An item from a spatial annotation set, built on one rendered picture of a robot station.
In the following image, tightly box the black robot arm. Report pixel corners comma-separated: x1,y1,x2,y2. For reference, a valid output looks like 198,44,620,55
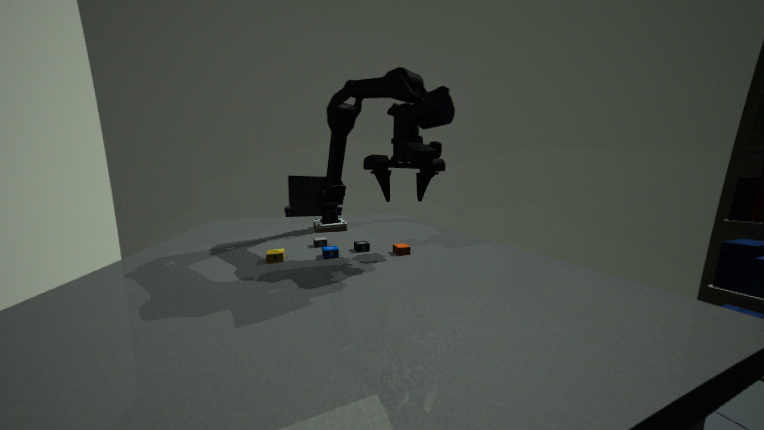
315,68,455,224

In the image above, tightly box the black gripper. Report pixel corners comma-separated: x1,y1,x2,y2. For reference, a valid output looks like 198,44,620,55
363,130,445,202

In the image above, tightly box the blue block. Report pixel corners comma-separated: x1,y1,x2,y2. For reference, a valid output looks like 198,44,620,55
322,246,339,259

